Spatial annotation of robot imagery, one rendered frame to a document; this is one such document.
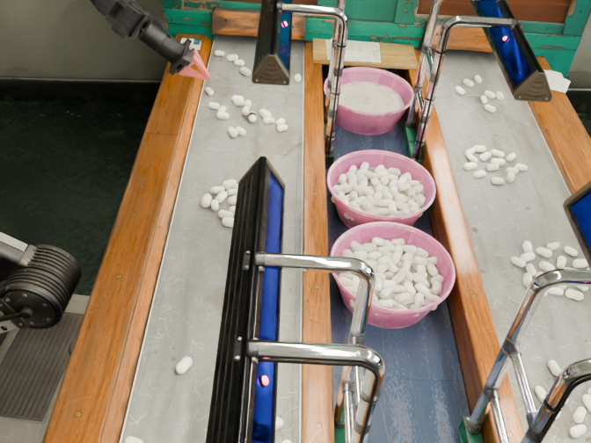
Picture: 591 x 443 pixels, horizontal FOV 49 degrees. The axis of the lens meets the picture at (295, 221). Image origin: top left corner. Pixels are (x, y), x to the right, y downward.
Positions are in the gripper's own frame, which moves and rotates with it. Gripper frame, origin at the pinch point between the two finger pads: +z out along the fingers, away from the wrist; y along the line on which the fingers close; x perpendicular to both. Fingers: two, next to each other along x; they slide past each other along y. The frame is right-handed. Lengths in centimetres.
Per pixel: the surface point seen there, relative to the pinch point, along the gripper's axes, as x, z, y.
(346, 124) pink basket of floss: -12.3, 41.1, 6.0
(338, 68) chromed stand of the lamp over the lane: -30.0, 18.8, -11.5
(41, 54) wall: 107, -29, 119
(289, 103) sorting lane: -4.8, 25.6, 9.1
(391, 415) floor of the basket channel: -14, 45, -88
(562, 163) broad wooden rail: -52, 80, -16
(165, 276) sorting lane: 10, 6, -62
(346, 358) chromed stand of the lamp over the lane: -39, 6, -108
